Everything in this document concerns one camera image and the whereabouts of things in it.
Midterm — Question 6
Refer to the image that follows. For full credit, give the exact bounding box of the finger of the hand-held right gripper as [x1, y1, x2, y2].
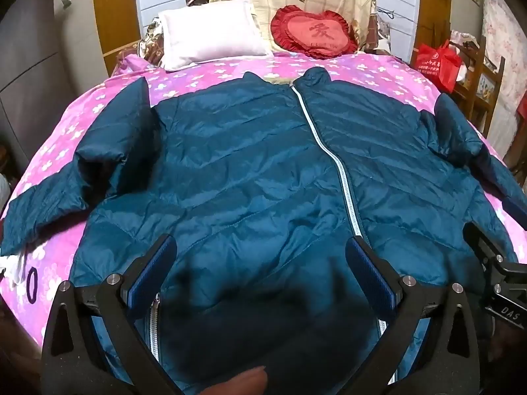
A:
[463, 222, 506, 265]

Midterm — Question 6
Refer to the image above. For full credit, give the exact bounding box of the wooden headboard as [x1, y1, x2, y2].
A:
[94, 0, 454, 79]

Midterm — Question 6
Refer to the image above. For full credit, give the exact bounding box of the red heart cushion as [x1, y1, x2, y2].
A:
[271, 5, 359, 60]

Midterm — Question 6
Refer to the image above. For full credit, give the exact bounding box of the brown floral pillow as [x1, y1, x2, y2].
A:
[117, 0, 215, 70]

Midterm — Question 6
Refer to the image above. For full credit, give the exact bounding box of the black hair tie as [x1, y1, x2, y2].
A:
[25, 267, 41, 298]

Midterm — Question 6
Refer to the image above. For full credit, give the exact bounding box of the red shopping bag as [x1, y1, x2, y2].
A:
[416, 40, 462, 93]

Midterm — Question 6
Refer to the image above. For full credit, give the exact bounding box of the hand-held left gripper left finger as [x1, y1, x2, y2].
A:
[41, 234, 182, 395]

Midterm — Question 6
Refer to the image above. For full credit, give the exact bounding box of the wooden chair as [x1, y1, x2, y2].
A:
[451, 29, 507, 141]

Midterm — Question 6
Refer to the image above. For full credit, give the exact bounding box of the pink floral bedsheet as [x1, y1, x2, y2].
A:
[0, 51, 527, 350]

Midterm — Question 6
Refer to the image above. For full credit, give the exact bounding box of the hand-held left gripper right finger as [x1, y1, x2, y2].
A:
[345, 236, 480, 395]

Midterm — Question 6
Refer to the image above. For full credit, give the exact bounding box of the person's left hand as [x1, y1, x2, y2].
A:
[197, 365, 269, 395]

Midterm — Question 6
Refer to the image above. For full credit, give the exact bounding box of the grey wardrobe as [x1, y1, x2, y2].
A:
[0, 0, 136, 202]

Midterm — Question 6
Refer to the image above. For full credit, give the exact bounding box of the teal puffer jacket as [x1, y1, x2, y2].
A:
[0, 67, 527, 395]

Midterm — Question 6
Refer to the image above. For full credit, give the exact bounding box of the white pillow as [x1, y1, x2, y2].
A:
[157, 0, 272, 70]

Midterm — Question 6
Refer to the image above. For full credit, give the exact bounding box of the white tissue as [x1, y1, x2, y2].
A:
[0, 249, 26, 291]

